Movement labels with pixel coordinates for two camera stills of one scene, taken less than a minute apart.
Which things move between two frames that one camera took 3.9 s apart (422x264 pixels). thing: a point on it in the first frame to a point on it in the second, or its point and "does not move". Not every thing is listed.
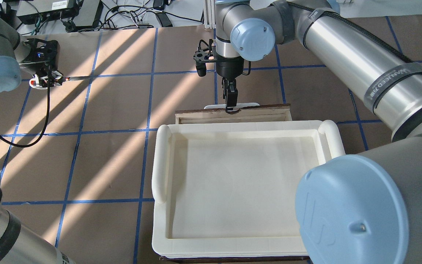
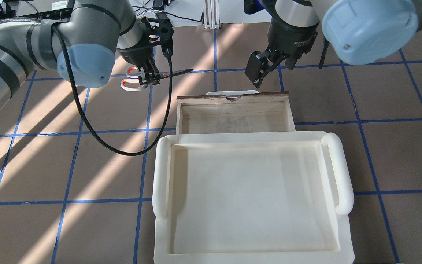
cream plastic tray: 228,188 does not move
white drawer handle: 223,106 to 232,93
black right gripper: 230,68 to 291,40
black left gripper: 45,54 to 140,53
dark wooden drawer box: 278,113 to 265,112
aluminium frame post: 209,6 does not move
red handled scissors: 34,82 to 165,75
